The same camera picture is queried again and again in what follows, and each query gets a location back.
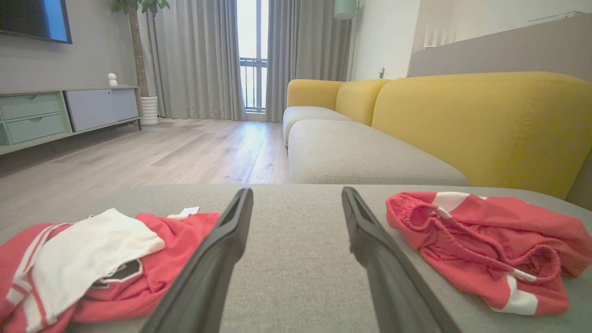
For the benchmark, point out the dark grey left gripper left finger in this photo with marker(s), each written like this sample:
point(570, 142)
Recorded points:
point(208, 277)

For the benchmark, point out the glass balcony door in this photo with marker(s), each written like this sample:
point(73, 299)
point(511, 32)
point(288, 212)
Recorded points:
point(247, 27)

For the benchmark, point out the grey upholstered partition panel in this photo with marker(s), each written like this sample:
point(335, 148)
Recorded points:
point(508, 51)

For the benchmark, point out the white ribbed plant pot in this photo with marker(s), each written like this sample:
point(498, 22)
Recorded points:
point(149, 111)

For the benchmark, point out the tall green potted tree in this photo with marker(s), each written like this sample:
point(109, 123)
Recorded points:
point(136, 51)

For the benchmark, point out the small white figurine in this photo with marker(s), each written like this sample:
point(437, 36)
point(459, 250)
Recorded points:
point(112, 79)

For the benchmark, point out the black flat screen television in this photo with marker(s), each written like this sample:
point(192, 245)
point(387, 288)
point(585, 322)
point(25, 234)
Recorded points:
point(27, 16)

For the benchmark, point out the white slatted rack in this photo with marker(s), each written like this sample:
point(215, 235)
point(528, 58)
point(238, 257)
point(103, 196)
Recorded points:
point(439, 37)

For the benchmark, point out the red and white sports jersey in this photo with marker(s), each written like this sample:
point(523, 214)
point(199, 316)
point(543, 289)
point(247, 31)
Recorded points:
point(175, 259)

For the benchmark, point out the grey and mint TV cabinet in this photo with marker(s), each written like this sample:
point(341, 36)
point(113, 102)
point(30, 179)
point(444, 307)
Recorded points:
point(92, 108)

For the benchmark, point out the grey fabric ottoman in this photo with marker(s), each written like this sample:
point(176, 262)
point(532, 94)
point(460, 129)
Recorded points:
point(296, 259)

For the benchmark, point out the yellow and grey sofa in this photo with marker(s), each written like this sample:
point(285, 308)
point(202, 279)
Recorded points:
point(462, 125)

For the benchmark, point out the red shorts with white stripes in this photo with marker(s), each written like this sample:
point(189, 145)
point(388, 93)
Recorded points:
point(471, 226)

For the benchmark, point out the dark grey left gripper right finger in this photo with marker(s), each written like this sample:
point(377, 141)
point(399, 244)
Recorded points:
point(388, 277)

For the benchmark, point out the grey curtain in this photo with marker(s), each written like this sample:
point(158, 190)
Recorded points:
point(305, 41)
point(199, 60)

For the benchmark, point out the mint shade floor lamp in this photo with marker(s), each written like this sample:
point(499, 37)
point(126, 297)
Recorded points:
point(344, 9)

